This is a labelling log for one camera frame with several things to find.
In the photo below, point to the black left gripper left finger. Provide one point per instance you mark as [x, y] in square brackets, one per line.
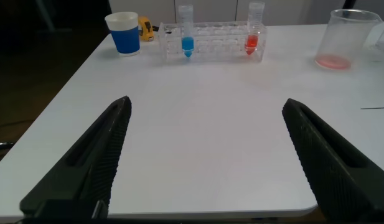
[86, 174]

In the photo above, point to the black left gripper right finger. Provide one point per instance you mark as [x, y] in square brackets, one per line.
[335, 174]

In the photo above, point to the clear beaker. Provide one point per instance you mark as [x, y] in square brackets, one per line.
[342, 40]

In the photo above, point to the test tube with red liquid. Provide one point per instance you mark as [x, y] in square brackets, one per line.
[251, 41]

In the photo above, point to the test tube with blue liquid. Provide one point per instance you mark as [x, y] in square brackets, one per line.
[187, 44]

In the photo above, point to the thin black stick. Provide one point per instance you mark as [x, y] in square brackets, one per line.
[375, 108]

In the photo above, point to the blue and white paper cup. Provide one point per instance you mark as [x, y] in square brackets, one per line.
[125, 40]

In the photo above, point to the yellow tape measure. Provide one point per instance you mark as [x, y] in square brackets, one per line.
[145, 30]

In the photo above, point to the white folding partition screen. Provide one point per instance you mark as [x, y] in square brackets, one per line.
[216, 9]

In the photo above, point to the metal chair frame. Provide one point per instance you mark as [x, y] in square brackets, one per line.
[2, 145]

